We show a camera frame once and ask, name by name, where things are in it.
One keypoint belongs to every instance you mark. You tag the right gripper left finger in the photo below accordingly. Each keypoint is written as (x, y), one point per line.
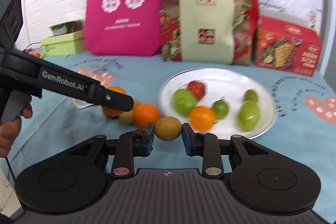
(138, 143)

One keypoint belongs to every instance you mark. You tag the brown longan top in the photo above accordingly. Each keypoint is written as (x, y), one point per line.
(136, 103)

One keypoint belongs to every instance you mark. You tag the green jujube right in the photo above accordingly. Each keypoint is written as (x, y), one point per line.
(248, 116)

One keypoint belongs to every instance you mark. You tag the person's left hand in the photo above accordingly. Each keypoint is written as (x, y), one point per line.
(10, 131)

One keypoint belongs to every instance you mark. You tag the red cracker box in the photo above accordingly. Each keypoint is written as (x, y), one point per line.
(286, 46)

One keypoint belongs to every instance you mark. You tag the red and cream gift bag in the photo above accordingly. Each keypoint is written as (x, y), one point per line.
(218, 31)

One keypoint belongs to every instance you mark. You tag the brown longan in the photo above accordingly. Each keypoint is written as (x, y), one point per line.
(168, 128)
(127, 117)
(136, 103)

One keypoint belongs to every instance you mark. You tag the light blue printed tablecloth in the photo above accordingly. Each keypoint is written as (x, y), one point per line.
(297, 133)

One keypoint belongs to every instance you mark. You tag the round green tomato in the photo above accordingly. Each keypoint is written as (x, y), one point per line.
(251, 95)

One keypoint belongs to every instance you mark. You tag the white oval plate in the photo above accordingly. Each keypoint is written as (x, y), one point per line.
(226, 84)

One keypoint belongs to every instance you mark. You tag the small green tomato with stem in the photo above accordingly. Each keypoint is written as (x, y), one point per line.
(221, 109)

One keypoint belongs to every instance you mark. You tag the yellow tray of fruits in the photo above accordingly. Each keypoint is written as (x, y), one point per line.
(35, 54)

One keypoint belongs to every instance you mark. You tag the light green cardboard box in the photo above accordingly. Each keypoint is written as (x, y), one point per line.
(64, 45)

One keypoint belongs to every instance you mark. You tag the brown longan middle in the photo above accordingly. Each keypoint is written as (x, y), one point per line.
(127, 117)

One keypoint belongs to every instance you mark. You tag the orange mandarin on plate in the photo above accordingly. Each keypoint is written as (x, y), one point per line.
(202, 118)

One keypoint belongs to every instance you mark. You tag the magenta fabric tote bag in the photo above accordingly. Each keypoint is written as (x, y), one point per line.
(122, 27)

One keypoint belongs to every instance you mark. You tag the dark red wrinkled fruit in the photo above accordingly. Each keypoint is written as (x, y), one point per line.
(197, 88)

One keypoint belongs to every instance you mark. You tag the brown longan bottom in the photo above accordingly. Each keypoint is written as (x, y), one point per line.
(168, 128)

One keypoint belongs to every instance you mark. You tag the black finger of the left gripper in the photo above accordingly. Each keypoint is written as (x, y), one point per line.
(115, 100)

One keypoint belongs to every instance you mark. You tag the green patterned bowl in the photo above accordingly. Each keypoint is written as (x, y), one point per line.
(66, 27)

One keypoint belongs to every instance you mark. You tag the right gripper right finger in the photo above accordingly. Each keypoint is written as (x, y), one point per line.
(205, 145)

